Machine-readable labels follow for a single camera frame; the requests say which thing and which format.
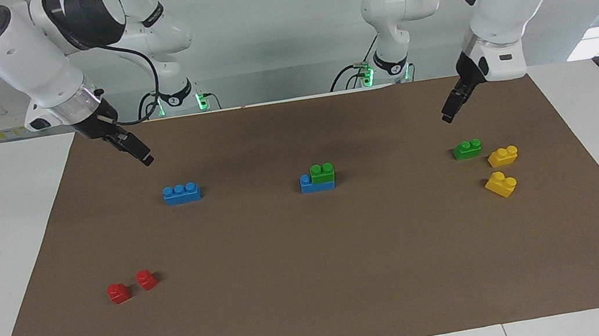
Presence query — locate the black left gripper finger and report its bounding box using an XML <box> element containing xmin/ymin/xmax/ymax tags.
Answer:
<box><xmin>448</xmin><ymin>83</ymin><xmax>474</xmax><ymax>111</ymax></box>
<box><xmin>438</xmin><ymin>89</ymin><xmax>469</xmax><ymax>125</ymax></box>

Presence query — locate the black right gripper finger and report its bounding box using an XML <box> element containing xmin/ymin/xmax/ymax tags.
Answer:
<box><xmin>118</xmin><ymin>128</ymin><xmax>156</xmax><ymax>171</ymax></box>
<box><xmin>105</xmin><ymin>129</ymin><xmax>135</xmax><ymax>158</ymax></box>

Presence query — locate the green two-stud toy block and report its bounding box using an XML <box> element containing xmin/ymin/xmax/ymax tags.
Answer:
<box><xmin>451</xmin><ymin>138</ymin><xmax>483</xmax><ymax>161</ymax></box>
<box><xmin>309</xmin><ymin>161</ymin><xmax>337</xmax><ymax>186</ymax></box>

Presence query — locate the blue three-stud toy block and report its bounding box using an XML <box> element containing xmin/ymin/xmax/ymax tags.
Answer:
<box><xmin>161</xmin><ymin>181</ymin><xmax>203</xmax><ymax>207</ymax></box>
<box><xmin>299</xmin><ymin>170</ymin><xmax>337</xmax><ymax>194</ymax></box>

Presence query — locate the yellow two-stud toy block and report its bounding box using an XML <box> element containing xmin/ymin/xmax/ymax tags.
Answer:
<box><xmin>483</xmin><ymin>169</ymin><xmax>519</xmax><ymax>201</ymax></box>
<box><xmin>486</xmin><ymin>144</ymin><xmax>521</xmax><ymax>169</ymax></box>

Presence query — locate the red one-stud toy block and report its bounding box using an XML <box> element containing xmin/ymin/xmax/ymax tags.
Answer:
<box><xmin>135</xmin><ymin>268</ymin><xmax>160</xmax><ymax>292</ymax></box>
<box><xmin>106</xmin><ymin>282</ymin><xmax>132</xmax><ymax>306</ymax></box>

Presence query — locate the brown paper mat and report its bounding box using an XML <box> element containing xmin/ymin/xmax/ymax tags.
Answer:
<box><xmin>0</xmin><ymin>55</ymin><xmax>599</xmax><ymax>336</ymax></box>

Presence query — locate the black base cable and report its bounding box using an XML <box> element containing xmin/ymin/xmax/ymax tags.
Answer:
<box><xmin>323</xmin><ymin>34</ymin><xmax>386</xmax><ymax>93</ymax></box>
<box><xmin>135</xmin><ymin>91</ymin><xmax>164</xmax><ymax>122</ymax></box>

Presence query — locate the white wall socket box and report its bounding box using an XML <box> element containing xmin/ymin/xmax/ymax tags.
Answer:
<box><xmin>0</xmin><ymin>107</ymin><xmax>45</xmax><ymax>143</ymax></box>

